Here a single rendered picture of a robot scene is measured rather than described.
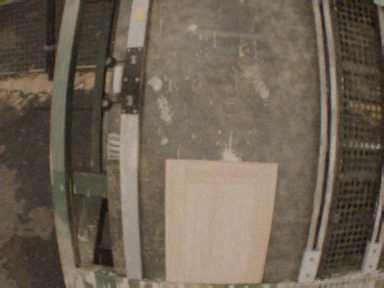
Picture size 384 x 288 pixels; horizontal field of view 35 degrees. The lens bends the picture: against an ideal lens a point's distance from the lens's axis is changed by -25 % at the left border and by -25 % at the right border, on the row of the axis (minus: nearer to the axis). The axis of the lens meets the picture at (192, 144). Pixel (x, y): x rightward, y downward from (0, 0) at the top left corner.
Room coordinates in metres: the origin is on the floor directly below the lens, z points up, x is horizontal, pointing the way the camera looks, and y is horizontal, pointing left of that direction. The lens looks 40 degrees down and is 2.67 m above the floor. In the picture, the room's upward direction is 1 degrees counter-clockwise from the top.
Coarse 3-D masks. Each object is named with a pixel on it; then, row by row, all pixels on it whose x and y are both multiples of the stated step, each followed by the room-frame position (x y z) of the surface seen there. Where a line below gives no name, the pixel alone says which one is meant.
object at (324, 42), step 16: (320, 0) 1.83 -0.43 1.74; (320, 16) 1.83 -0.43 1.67; (320, 32) 1.76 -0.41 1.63; (320, 48) 1.74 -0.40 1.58; (320, 64) 1.71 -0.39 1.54; (320, 80) 1.69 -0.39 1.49; (320, 96) 1.67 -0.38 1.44; (336, 96) 1.66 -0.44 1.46; (320, 112) 1.66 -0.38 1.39; (336, 112) 1.63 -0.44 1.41; (320, 128) 1.63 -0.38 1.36; (336, 128) 1.61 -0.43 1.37; (320, 144) 1.59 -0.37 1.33; (320, 160) 1.56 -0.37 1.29; (320, 176) 1.54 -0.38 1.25; (320, 192) 1.51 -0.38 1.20; (320, 208) 1.51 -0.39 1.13; (320, 224) 1.46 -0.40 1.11; (320, 240) 1.43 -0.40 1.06; (304, 256) 1.40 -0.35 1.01; (304, 272) 1.37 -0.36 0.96
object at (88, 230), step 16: (352, 96) 2.59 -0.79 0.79; (96, 208) 1.90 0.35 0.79; (336, 208) 1.95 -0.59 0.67; (80, 224) 1.80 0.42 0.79; (96, 224) 1.81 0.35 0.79; (368, 224) 1.96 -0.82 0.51; (80, 240) 1.71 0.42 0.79; (96, 240) 1.73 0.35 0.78; (336, 240) 1.94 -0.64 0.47; (352, 240) 1.92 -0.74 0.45; (96, 256) 1.67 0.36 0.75; (112, 256) 1.64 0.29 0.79
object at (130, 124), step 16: (144, 16) 1.86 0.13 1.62; (144, 32) 1.83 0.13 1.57; (144, 48) 1.82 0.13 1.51; (128, 128) 1.68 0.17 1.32; (128, 144) 1.66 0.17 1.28; (128, 160) 1.64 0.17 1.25; (128, 176) 1.62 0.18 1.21; (128, 192) 1.59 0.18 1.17; (128, 208) 1.57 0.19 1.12; (128, 224) 1.54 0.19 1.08; (128, 240) 1.51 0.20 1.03; (128, 256) 1.48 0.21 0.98; (128, 272) 1.45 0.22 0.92
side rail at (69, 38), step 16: (80, 0) 1.92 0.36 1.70; (64, 16) 1.90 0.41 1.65; (80, 16) 1.93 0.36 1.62; (64, 32) 1.86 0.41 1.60; (80, 32) 1.93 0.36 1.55; (64, 48) 1.83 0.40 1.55; (64, 64) 1.80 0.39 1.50; (64, 80) 1.78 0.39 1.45; (64, 96) 1.75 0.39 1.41; (64, 112) 1.72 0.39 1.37; (64, 128) 1.70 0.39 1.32; (64, 144) 1.68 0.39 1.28; (64, 160) 1.65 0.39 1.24; (64, 176) 1.62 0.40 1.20; (64, 192) 1.60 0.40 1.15; (64, 208) 1.57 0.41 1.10; (64, 224) 1.54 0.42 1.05; (64, 240) 1.51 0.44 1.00; (64, 256) 1.48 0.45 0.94; (80, 256) 1.55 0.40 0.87
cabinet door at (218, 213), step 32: (192, 160) 1.64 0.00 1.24; (192, 192) 1.60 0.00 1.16; (224, 192) 1.59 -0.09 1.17; (256, 192) 1.58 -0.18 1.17; (192, 224) 1.55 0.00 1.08; (224, 224) 1.54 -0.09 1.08; (256, 224) 1.53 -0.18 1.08; (192, 256) 1.49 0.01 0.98; (224, 256) 1.48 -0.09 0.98; (256, 256) 1.47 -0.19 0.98
